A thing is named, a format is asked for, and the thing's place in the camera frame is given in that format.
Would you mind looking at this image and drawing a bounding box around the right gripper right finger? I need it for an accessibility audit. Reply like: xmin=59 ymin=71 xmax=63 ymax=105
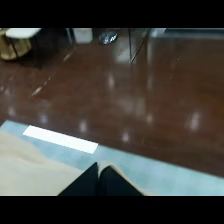
xmin=98 ymin=165 xmax=145 ymax=197

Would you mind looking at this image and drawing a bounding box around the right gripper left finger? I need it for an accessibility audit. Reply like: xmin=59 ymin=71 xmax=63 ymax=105
xmin=58 ymin=162 xmax=100 ymax=197

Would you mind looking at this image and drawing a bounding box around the beige garment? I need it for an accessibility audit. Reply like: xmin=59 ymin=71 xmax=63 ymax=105
xmin=0 ymin=129 xmax=156 ymax=197

